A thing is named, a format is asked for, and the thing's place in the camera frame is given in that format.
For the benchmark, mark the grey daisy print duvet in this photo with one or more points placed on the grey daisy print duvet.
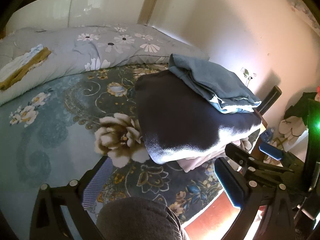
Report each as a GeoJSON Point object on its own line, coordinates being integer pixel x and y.
{"type": "Point", "coordinates": [83, 49]}

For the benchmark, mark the white and tan folded cloth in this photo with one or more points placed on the white and tan folded cloth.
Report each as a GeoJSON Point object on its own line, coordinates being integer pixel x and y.
{"type": "Point", "coordinates": [15, 70]}

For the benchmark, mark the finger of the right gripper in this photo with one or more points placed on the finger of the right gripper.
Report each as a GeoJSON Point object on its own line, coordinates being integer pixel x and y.
{"type": "Point", "coordinates": [242, 158]}
{"type": "Point", "coordinates": [276, 154]}

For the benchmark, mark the dark floral bed sheet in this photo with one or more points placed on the dark floral bed sheet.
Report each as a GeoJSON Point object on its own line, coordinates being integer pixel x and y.
{"type": "Point", "coordinates": [47, 136]}

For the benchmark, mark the blue knit sweater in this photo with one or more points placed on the blue knit sweater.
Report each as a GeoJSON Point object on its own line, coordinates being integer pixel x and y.
{"type": "Point", "coordinates": [219, 86]}

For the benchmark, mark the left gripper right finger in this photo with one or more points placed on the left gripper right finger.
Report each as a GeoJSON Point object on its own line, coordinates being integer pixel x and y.
{"type": "Point", "coordinates": [249, 196]}

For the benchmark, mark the dark navy folded garment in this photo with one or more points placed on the dark navy folded garment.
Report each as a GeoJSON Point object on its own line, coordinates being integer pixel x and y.
{"type": "Point", "coordinates": [176, 123]}

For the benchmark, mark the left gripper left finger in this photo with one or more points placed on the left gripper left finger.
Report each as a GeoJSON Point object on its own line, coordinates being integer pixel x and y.
{"type": "Point", "coordinates": [48, 221]}

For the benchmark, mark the white wardrobe with black stripe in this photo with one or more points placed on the white wardrobe with black stripe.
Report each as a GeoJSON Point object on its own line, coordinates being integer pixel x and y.
{"type": "Point", "coordinates": [52, 14]}

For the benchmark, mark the wall socket with cable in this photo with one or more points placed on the wall socket with cable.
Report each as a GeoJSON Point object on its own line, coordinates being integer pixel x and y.
{"type": "Point", "coordinates": [248, 76]}

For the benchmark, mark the grey trouser leg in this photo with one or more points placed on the grey trouser leg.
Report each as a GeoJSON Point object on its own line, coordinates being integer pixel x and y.
{"type": "Point", "coordinates": [139, 218]}

